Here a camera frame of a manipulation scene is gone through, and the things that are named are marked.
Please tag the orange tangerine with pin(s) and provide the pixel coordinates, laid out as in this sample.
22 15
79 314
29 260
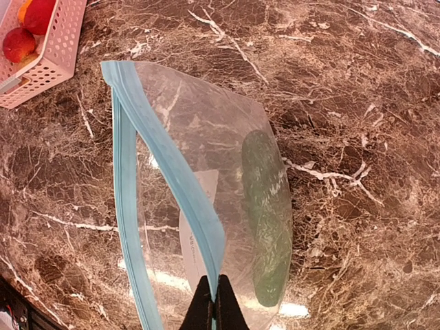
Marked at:
22 11

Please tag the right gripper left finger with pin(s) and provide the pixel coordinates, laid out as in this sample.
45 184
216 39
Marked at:
200 312

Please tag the green cucumber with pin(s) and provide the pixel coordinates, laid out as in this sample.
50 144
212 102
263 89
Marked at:
269 213

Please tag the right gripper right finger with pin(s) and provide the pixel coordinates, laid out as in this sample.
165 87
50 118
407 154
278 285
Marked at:
228 315

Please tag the pink plastic basket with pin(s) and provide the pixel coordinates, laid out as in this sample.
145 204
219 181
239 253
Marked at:
53 60

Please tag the clear zip top bag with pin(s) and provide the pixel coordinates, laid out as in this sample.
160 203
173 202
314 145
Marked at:
179 201

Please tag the red apple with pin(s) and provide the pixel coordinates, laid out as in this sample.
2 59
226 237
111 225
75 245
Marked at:
18 44
38 16

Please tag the black front rail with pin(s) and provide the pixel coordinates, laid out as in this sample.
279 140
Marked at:
18 313

